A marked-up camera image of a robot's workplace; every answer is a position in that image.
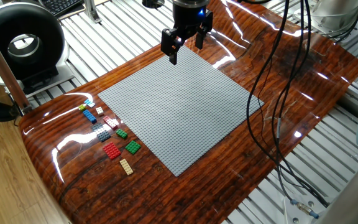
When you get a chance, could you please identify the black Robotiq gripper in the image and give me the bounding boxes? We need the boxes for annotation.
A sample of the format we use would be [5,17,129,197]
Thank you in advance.
[160,0,214,66]

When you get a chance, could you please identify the red long Lego brick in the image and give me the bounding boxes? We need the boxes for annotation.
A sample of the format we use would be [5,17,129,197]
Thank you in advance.
[103,115,119,131]

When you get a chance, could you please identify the grey Lego baseplate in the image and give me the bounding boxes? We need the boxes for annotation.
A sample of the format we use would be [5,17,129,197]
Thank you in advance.
[97,45,265,177]

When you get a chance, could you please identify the green square Lego plate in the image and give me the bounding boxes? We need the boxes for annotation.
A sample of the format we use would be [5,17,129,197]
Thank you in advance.
[124,139,142,156]

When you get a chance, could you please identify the blue Lego brick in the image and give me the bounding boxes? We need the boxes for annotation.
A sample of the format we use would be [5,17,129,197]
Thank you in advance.
[82,109,98,124]

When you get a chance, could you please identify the dark grey Lego plate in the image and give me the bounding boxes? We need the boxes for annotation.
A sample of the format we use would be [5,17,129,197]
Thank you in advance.
[91,122,112,143]

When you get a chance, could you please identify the red square Lego plate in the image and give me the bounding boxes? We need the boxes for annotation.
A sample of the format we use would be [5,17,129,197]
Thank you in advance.
[102,141,122,161]

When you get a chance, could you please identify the tan Lego plate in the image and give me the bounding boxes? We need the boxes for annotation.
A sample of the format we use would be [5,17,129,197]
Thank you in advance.
[119,157,134,176]

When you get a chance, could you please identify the black round stand base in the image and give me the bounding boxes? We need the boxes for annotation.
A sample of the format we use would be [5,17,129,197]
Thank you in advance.
[141,0,166,9]

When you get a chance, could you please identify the black keyboard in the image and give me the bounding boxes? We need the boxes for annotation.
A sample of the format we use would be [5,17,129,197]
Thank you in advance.
[39,0,85,18]

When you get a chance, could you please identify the glossy wood-grain mat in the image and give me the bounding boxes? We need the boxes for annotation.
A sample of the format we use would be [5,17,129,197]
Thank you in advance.
[19,0,358,224]

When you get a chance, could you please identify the brown wooden pole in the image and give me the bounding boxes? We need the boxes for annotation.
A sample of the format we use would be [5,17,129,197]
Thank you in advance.
[0,18,32,114]

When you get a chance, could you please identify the aluminium mounting plate with bolts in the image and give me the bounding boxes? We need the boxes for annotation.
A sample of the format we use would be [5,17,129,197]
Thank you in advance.
[283,195,323,224]

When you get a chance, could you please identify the aluminium profile bracket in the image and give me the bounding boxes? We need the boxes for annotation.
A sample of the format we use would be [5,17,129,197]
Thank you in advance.
[83,0,102,24]

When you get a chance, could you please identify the thick black cable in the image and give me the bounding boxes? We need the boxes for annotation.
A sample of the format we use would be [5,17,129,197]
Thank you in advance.
[246,0,329,208]

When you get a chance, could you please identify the black cable with grey sleeve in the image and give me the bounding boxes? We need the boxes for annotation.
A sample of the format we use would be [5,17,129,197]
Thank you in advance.
[273,0,320,219]

